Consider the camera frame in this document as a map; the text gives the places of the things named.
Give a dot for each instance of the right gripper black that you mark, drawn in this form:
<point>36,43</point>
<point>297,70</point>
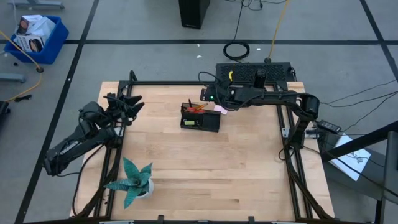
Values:
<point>233,95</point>

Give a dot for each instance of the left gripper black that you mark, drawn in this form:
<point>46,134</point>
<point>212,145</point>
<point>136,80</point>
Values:
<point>118,107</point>

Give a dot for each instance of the pink sticky note pad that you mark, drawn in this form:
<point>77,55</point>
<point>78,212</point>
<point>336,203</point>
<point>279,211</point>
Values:
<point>221,109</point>

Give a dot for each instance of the black pen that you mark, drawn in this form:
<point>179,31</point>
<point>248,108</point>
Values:
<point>190,103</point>

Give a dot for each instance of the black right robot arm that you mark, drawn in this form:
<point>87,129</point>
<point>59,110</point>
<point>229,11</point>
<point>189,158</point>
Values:
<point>306,105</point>

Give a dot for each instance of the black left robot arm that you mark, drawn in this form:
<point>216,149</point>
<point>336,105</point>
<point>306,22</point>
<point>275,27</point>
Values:
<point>77,143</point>

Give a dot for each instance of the black mesh desk organizer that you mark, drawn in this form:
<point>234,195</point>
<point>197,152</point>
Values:
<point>208,123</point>

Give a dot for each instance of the black perforated equipment box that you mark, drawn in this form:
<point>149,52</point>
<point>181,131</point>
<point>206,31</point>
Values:
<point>280,72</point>

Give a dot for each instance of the green plant in white pot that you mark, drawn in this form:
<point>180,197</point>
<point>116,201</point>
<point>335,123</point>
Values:
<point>135,182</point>

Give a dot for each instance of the black tower case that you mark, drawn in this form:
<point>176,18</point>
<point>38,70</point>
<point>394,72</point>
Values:
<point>192,12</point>

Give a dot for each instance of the blue plastic bin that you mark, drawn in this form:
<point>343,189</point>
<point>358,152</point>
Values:
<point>53,46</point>

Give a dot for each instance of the black power adapter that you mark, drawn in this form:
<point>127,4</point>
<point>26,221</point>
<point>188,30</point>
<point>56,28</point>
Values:
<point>329,126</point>

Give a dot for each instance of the white printed carton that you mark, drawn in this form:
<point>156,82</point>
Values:
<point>40,26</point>
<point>26,43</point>

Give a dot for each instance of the grey metal table foot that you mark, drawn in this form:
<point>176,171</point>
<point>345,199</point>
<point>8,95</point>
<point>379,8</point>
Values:
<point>37,4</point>
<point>12,77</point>

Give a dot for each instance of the white paper sheet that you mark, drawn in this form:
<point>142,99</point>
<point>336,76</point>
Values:
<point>351,161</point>

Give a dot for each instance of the black metal stand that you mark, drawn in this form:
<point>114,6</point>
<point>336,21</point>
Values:
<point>390,161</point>

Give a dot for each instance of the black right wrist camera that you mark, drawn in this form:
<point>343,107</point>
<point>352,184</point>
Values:
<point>206,95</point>

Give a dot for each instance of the black table edge bracket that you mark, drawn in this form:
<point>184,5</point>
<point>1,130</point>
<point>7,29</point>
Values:
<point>251,219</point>
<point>160,218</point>

